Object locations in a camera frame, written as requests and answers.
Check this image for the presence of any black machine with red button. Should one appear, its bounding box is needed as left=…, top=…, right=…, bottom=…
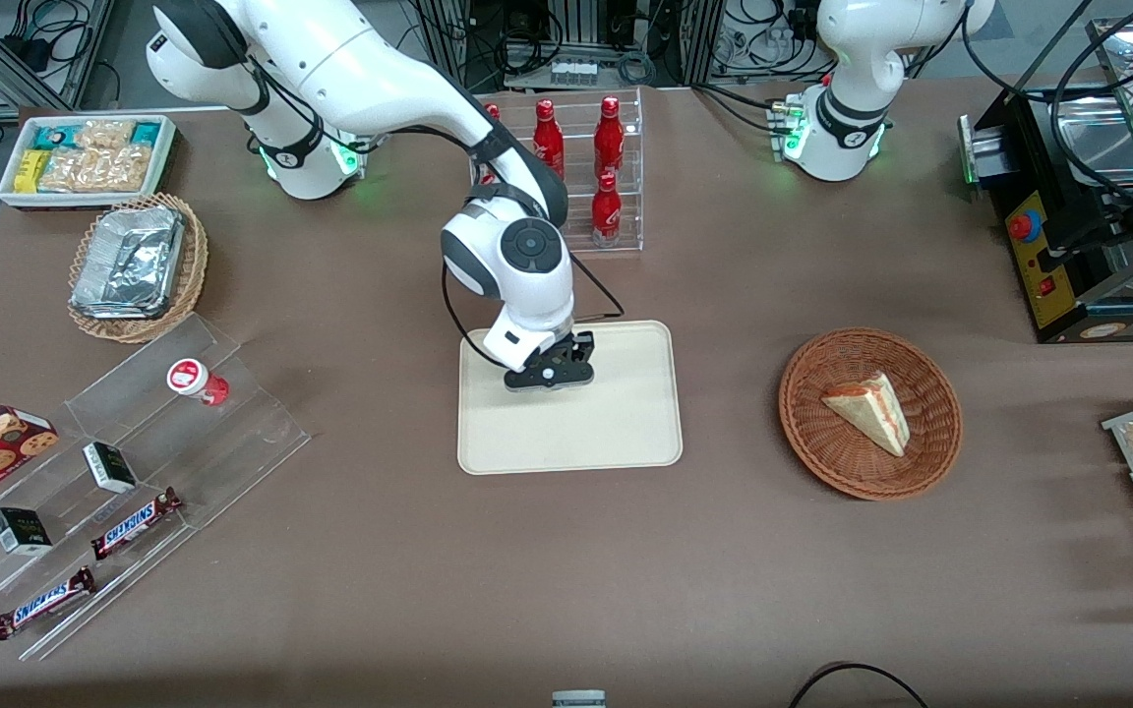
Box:
left=958, top=0, right=1133, bottom=345

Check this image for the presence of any white plastic bin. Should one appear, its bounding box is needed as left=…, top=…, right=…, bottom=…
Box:
left=0, top=115, right=177, bottom=210

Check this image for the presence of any black tissue pack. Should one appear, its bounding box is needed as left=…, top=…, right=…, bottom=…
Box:
left=0, top=507, right=53, bottom=557
left=83, top=442, right=138, bottom=494

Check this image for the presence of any beige plastic tray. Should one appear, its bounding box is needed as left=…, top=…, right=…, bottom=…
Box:
left=457, top=321, right=684, bottom=476

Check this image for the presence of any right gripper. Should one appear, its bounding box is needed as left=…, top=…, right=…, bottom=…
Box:
left=484, top=315, right=595, bottom=392

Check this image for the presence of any red gum bottle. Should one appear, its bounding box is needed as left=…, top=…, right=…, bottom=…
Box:
left=166, top=358, right=230, bottom=407

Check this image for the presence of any foil tray stack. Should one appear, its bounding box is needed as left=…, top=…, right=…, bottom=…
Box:
left=72, top=205, right=186, bottom=321

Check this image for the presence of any clear acrylic stepped stand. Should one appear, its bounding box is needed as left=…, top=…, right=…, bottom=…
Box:
left=0, top=313, right=312, bottom=662

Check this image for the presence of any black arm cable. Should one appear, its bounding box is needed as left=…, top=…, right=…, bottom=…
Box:
left=442, top=251, right=626, bottom=370

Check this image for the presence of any aluminium frame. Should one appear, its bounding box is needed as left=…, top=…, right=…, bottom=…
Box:
left=0, top=0, right=115, bottom=124

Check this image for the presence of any black looped cable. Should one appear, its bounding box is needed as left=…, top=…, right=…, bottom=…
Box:
left=788, top=661, right=931, bottom=708

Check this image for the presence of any triangle sandwich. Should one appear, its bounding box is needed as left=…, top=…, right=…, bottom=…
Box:
left=820, top=371, right=912, bottom=458

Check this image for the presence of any brown round wicker basket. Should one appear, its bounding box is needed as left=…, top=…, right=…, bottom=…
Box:
left=779, top=327, right=964, bottom=502

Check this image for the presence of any light wicker basket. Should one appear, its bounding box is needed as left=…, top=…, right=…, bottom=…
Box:
left=68, top=193, right=209, bottom=343

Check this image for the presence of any clear cracker bag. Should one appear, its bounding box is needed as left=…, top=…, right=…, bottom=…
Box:
left=73, top=118, right=138, bottom=150
left=38, top=146, right=154, bottom=194

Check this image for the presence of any clear acrylic bottle rack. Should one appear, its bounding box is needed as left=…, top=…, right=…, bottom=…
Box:
left=468, top=87, right=644, bottom=257

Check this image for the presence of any Snickers chocolate bar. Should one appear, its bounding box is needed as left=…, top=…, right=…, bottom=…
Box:
left=0, top=566, right=96, bottom=641
left=90, top=488, right=183, bottom=561

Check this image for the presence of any yellow snack packet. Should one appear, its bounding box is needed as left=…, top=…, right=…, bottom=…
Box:
left=14, top=149, right=51, bottom=195

